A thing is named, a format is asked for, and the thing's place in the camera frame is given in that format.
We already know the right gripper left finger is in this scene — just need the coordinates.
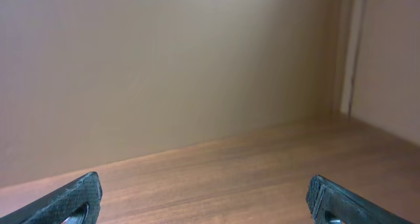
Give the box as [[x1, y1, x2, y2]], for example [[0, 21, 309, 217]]
[[1, 171, 102, 224]]

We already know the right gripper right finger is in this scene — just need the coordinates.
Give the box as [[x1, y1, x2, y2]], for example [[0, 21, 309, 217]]
[[306, 175, 412, 224]]

